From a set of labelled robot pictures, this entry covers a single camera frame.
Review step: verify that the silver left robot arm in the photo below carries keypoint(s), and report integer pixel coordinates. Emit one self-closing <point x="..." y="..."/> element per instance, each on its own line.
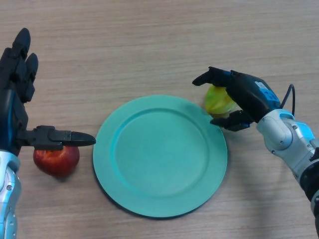
<point x="7" y="189"/>

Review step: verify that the yellow green starfruit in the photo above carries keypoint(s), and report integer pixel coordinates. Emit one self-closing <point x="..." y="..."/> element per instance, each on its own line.
<point x="219" y="102"/>

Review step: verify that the red apple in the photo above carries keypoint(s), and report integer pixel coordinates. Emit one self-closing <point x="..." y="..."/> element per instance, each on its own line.
<point x="56" y="161"/>

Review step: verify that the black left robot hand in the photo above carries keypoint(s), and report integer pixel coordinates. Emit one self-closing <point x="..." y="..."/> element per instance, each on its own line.
<point x="10" y="112"/>

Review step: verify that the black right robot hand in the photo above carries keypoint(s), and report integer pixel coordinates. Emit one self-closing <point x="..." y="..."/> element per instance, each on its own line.
<point x="249" y="94"/>

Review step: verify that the teal green round plate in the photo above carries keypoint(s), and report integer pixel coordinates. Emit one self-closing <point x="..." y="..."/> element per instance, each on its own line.
<point x="159" y="159"/>

